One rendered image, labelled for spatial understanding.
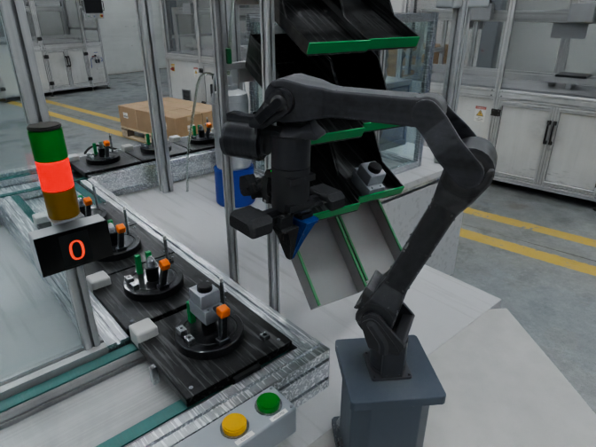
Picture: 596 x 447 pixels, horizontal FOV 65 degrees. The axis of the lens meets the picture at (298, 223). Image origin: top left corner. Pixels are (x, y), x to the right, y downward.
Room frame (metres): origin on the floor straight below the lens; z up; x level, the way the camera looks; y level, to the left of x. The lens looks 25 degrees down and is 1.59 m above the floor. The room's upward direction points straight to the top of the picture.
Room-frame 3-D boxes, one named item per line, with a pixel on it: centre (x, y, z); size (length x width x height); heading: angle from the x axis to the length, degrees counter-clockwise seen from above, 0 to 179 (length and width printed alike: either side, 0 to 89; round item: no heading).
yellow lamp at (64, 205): (0.74, 0.40, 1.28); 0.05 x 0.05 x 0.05
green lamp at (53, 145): (0.74, 0.40, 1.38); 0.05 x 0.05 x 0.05
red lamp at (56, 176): (0.74, 0.40, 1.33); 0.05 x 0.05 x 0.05
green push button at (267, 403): (0.60, 0.05, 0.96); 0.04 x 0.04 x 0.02
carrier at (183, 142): (2.29, 0.48, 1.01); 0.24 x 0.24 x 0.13; 41
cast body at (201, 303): (0.78, 0.19, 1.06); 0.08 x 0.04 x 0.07; 41
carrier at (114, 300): (0.96, 0.35, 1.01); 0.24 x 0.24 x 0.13; 41
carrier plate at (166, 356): (0.77, 0.18, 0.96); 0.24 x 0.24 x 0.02; 41
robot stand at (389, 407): (0.59, -0.14, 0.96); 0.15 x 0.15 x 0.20; 6
